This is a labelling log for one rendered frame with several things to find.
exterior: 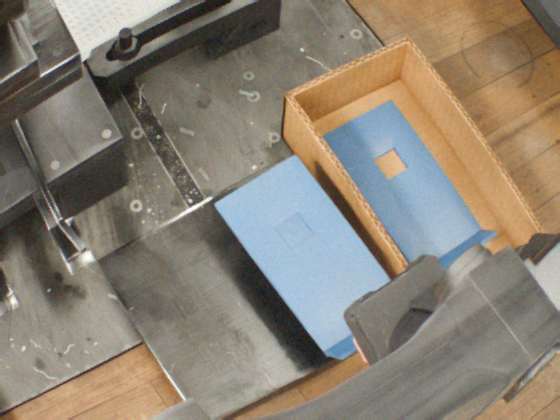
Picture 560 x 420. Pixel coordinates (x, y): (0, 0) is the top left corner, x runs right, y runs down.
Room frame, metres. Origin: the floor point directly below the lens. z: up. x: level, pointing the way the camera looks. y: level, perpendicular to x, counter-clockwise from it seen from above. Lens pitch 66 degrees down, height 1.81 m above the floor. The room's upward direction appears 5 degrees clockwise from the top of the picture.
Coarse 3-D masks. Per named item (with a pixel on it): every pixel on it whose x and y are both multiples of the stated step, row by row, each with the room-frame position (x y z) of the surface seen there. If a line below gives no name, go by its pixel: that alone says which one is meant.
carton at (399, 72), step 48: (384, 48) 0.52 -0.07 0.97; (288, 96) 0.46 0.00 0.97; (336, 96) 0.49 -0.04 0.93; (384, 96) 0.51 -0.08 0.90; (432, 96) 0.49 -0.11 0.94; (288, 144) 0.45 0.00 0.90; (432, 144) 0.47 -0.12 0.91; (480, 144) 0.44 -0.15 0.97; (336, 192) 0.40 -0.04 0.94; (480, 192) 0.43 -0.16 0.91; (384, 240) 0.35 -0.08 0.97; (528, 240) 0.38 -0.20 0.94
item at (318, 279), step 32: (288, 160) 0.41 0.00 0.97; (256, 192) 0.38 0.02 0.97; (288, 192) 0.39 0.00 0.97; (320, 192) 0.39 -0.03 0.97; (256, 224) 0.36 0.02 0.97; (320, 224) 0.36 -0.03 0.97; (256, 256) 0.34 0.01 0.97; (288, 256) 0.34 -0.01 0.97; (320, 256) 0.34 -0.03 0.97; (352, 256) 0.34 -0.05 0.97; (288, 288) 0.31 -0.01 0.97; (320, 288) 0.32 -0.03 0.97; (352, 288) 0.32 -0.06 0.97; (320, 320) 0.29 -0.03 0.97; (352, 352) 0.26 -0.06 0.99
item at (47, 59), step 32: (32, 0) 0.44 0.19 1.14; (0, 32) 0.39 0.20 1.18; (32, 32) 0.40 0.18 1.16; (64, 32) 0.41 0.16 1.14; (0, 64) 0.36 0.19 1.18; (32, 64) 0.36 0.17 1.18; (64, 64) 0.39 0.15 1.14; (0, 96) 0.35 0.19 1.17; (32, 96) 0.37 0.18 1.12; (0, 128) 0.35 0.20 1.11
